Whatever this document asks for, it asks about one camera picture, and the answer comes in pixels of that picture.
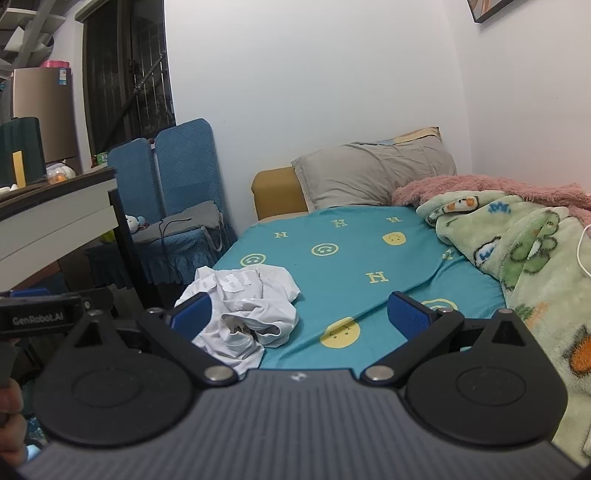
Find green cartoon print blanket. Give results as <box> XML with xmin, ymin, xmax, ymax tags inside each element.
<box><xmin>416</xmin><ymin>189</ymin><xmax>591</xmax><ymax>472</ymax></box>

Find person's left hand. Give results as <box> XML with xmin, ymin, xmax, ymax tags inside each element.
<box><xmin>0</xmin><ymin>383</ymin><xmax>27</xmax><ymax>462</ymax></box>

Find pink fuzzy blanket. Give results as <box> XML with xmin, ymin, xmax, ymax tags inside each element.
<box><xmin>392</xmin><ymin>174</ymin><xmax>591</xmax><ymax>232</ymax></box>

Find white shirt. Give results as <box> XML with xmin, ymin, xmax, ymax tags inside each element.
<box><xmin>174</xmin><ymin>265</ymin><xmax>302</xmax><ymax>377</ymax></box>

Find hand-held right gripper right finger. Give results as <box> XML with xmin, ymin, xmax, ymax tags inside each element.
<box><xmin>361</xmin><ymin>291</ymin><xmax>539</xmax><ymax>387</ymax></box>

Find white stepped shelves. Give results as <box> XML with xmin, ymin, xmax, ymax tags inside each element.
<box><xmin>0</xmin><ymin>0</ymin><xmax>66</xmax><ymax>71</ymax></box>

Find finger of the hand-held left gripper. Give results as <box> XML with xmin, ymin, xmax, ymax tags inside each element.
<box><xmin>8</xmin><ymin>287</ymin><xmax>54</xmax><ymax>300</ymax></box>

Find grey pillow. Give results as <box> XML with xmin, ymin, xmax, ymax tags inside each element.
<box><xmin>291</xmin><ymin>136</ymin><xmax>458</xmax><ymax>212</ymax></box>

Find dark window with grille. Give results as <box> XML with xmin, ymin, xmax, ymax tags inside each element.
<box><xmin>76</xmin><ymin>0</ymin><xmax>177</xmax><ymax>158</ymax></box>

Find grey folded cloth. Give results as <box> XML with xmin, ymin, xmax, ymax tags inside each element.
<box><xmin>134</xmin><ymin>202</ymin><xmax>221</xmax><ymax>244</ymax></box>

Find dark green chair back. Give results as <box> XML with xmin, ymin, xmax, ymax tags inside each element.
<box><xmin>0</xmin><ymin>117</ymin><xmax>47</xmax><ymax>186</ymax></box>

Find yellow bed headboard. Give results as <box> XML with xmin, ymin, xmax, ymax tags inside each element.
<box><xmin>250</xmin><ymin>167</ymin><xmax>309</xmax><ymax>221</ymax></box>

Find teal smiley print bed sheet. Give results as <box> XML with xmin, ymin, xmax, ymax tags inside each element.
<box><xmin>215</xmin><ymin>205</ymin><xmax>509</xmax><ymax>371</ymax></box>

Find yellow pillow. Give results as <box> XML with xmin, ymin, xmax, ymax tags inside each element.
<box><xmin>392</xmin><ymin>127</ymin><xmax>443</xmax><ymax>146</ymax></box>

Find white charging cable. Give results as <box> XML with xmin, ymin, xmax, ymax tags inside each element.
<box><xmin>576</xmin><ymin>224</ymin><xmax>591</xmax><ymax>278</ymax></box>

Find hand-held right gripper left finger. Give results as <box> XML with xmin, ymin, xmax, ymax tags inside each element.
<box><xmin>69</xmin><ymin>292</ymin><xmax>239</xmax><ymax>387</ymax></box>

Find framed wall picture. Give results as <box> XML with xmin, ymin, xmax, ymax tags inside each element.
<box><xmin>466</xmin><ymin>0</ymin><xmax>515</xmax><ymax>24</ymax></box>

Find blue covered chair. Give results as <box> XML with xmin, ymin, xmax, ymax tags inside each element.
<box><xmin>85</xmin><ymin>138</ymin><xmax>158</xmax><ymax>291</ymax></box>
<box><xmin>134</xmin><ymin>119</ymin><xmax>238</xmax><ymax>287</ymax></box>

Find black charging cable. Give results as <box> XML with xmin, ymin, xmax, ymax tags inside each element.
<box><xmin>158</xmin><ymin>216</ymin><xmax>200</xmax><ymax>278</ymax></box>

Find white table with black legs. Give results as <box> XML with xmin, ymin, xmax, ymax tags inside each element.
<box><xmin>0</xmin><ymin>167</ymin><xmax>164</xmax><ymax>309</ymax></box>

